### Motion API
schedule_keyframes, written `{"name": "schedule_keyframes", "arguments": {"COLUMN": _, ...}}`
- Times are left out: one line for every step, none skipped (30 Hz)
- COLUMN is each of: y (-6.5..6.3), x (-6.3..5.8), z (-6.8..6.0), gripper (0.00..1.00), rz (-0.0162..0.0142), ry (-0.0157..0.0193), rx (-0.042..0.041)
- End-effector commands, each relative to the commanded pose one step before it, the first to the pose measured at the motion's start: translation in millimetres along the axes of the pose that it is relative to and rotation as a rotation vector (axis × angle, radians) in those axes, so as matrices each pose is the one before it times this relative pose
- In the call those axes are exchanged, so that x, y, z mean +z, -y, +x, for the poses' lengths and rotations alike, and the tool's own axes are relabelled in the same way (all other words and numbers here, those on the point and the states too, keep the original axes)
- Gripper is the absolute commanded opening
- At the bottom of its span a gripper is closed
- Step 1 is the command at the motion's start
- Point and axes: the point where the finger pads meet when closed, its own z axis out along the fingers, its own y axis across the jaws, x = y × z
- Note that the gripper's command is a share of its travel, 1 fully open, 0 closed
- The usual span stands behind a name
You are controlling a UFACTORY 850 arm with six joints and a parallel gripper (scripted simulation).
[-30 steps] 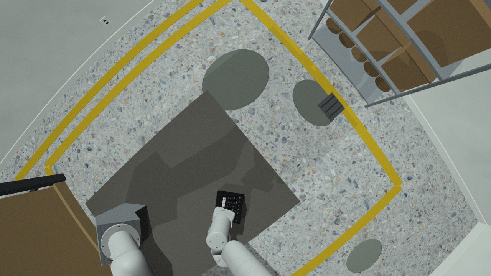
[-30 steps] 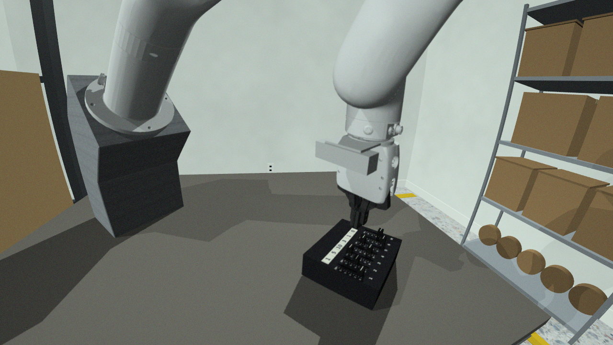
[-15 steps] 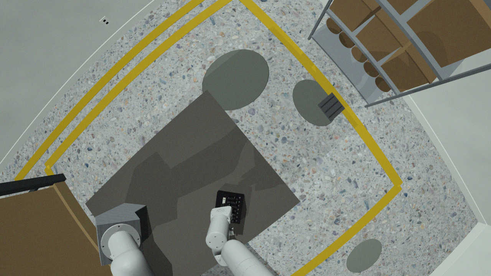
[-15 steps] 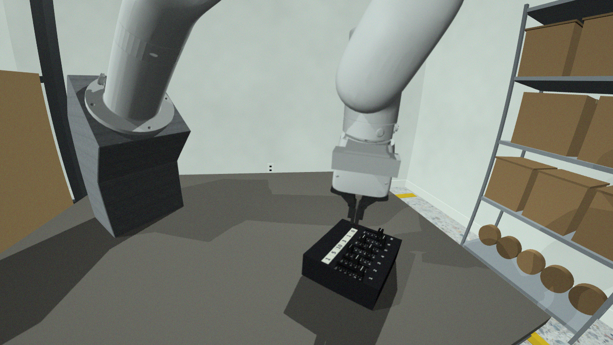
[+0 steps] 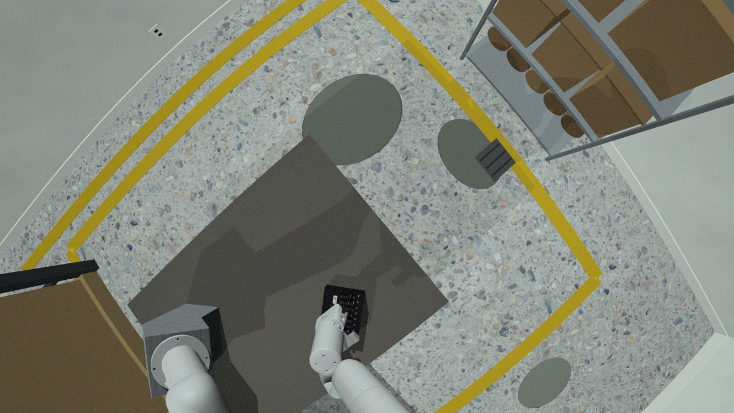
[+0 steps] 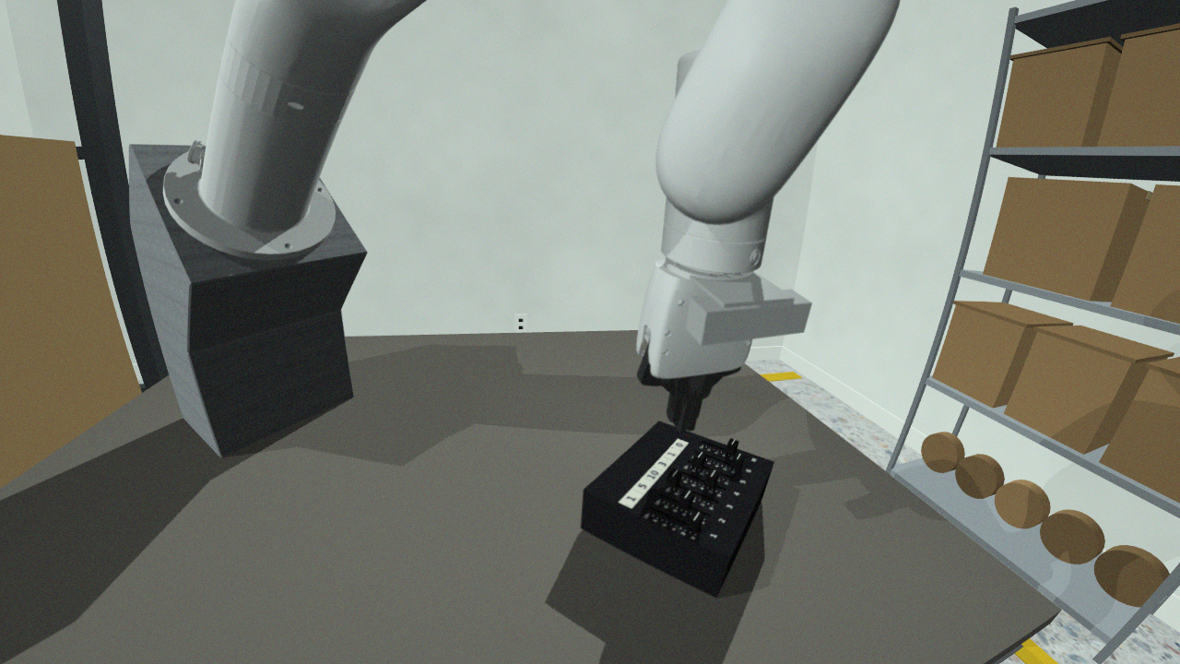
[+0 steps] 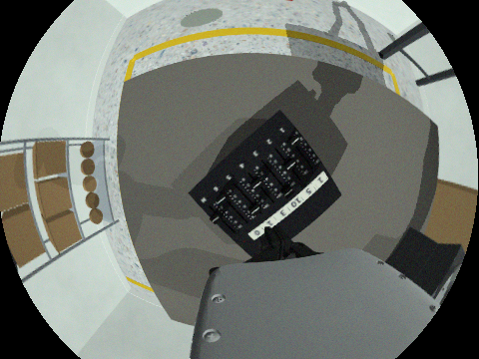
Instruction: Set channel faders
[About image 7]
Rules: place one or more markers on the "black lighting desk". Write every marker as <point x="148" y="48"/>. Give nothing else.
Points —
<point x="290" y="186"/>

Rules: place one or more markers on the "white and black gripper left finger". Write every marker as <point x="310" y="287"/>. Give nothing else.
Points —
<point x="267" y="246"/>

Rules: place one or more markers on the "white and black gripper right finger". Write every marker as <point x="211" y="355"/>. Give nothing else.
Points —
<point x="289" y="249"/>

